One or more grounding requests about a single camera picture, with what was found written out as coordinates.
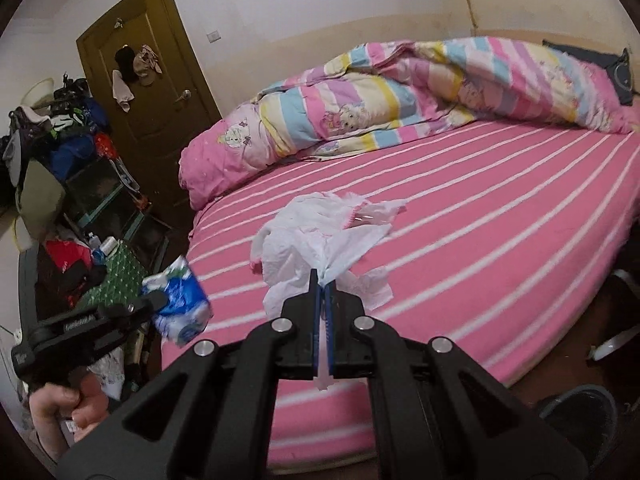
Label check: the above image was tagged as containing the green patterned cloth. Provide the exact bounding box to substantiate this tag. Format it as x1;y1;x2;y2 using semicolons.
75;240;152;322

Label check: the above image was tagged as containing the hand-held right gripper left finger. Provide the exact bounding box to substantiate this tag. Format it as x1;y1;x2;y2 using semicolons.
57;269;321;480

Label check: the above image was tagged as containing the glass cabinet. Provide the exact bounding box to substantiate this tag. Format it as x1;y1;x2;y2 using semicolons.
62;157;171;272

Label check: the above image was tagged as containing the red cloth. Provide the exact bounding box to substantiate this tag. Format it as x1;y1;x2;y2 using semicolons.
45;239;94;272

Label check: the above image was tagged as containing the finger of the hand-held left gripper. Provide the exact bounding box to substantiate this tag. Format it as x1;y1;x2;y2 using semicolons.
97;292;169;358

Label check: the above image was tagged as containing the white hanging cloth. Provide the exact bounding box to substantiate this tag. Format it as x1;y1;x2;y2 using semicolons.
112;69;135;114

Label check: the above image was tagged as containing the pastel striped quilt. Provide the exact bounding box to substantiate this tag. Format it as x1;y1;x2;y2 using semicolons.
178;36;639;211

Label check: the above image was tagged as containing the pile of clothes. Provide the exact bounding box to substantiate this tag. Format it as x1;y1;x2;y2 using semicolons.
0;77;117;242

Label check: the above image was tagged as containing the pink striped bed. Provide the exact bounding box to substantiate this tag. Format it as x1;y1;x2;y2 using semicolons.
160;115;640;472

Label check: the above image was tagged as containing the black hat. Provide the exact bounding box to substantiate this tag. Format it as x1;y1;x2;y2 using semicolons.
114;46;139;84

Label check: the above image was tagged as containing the person's left hand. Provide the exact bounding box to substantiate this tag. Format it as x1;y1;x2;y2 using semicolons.
29;374;109;443

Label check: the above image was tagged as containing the beige hanging cloth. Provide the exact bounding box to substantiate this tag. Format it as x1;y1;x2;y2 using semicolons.
133;44;162;87

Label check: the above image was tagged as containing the blue white plastic packet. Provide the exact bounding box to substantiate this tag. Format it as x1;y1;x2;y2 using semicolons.
141;255;211;346

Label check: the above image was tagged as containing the brown wooden door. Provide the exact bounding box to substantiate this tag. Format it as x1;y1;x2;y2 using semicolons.
76;0;224;222

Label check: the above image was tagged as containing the white tissue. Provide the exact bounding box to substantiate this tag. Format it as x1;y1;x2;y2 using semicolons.
249;191;396;322

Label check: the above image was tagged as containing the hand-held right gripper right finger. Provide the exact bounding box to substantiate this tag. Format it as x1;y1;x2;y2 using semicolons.
326;282;589;480

